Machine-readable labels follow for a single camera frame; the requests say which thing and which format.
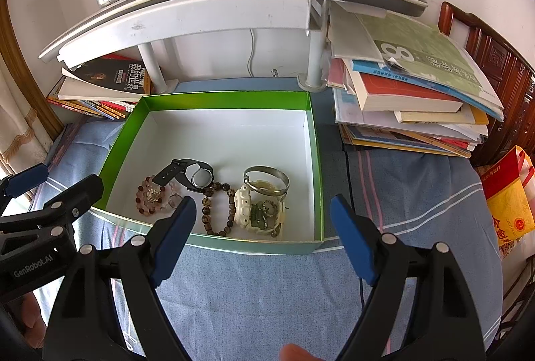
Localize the black wrist watch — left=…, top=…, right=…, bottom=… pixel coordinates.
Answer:
left=151, top=158, right=215, bottom=194

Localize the silver metal bangle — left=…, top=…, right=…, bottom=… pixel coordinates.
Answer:
left=243, top=165, right=290, bottom=195

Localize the pink bead bracelet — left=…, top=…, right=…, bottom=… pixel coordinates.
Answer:
left=144, top=181, right=185, bottom=215

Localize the yellow and red bag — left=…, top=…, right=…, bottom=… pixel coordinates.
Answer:
left=480, top=146, right=535, bottom=249

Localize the small stack of books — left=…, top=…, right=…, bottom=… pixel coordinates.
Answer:
left=47, top=54, right=153, bottom=121

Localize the green cardboard box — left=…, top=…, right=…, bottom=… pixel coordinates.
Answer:
left=90, top=90, right=326, bottom=256

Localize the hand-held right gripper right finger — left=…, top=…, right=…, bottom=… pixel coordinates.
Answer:
left=330, top=194, right=488, bottom=361

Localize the dark wooden headboard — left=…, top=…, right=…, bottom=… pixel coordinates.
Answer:
left=437, top=2, right=535, bottom=167

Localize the tall stack of books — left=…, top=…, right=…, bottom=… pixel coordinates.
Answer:
left=326, top=0, right=506, bottom=159

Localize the red bead bracelet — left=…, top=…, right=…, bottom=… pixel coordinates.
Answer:
left=134, top=176, right=168, bottom=218

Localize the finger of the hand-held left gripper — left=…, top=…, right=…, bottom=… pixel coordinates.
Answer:
left=0, top=162, right=50, bottom=205
left=0, top=174, right=104, bottom=257

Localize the white cable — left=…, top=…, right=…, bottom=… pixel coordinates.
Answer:
left=246, top=29, right=268, bottom=78

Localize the white desk shelf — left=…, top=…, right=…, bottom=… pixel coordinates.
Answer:
left=38, top=0, right=429, bottom=94

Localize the person's left hand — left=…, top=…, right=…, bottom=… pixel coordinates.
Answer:
left=19, top=292, right=48, bottom=349

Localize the white bracelet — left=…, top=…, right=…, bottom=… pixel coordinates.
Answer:
left=233, top=179, right=289, bottom=238

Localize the person's right hand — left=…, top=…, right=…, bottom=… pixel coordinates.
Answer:
left=279, top=344, right=318, bottom=361

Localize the brown wooden bead bracelet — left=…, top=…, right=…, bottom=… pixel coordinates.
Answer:
left=201, top=181, right=237, bottom=237

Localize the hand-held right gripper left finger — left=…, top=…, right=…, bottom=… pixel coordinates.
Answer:
left=42, top=196, right=198, bottom=361

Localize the brown wooden frame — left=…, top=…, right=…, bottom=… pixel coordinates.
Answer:
left=0, top=0, right=63, bottom=140

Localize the blue striped bedsheet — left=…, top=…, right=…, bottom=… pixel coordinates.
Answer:
left=31, top=79, right=502, bottom=361

